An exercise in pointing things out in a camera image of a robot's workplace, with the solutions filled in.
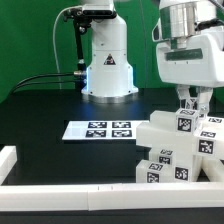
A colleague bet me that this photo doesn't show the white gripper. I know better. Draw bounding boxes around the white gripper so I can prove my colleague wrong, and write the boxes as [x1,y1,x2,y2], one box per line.
[156,26,224,115]

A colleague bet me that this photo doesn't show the black camera on stand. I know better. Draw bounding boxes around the black camera on stand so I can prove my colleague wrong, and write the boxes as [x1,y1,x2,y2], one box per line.
[63,4,117,91]

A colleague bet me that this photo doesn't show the black cables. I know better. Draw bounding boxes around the black cables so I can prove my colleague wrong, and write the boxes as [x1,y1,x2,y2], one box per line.
[9,70,88,96]

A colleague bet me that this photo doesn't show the white workspace border frame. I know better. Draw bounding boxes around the white workspace border frame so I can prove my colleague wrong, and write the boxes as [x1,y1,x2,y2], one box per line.
[0,146,224,212]

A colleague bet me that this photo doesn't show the white marker sheet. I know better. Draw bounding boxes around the white marker sheet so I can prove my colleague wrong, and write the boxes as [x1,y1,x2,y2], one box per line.
[62,120,142,141]

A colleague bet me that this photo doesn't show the white chair seat part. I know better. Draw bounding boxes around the white chair seat part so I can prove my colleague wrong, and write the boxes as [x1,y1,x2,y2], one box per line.
[146,146,208,183]

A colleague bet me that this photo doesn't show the white chair back frame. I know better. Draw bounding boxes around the white chair back frame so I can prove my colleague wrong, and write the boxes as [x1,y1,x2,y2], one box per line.
[136,110,224,160]

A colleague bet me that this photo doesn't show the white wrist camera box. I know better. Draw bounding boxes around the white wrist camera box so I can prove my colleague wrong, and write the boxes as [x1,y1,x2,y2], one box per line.
[152,20,162,42]

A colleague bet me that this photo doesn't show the white thin camera cable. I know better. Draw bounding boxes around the white thin camera cable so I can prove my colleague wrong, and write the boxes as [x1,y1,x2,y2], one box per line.
[52,5,83,90]

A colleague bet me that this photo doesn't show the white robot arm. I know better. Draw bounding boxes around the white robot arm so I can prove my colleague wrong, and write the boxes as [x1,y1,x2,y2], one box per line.
[81,0,224,114]

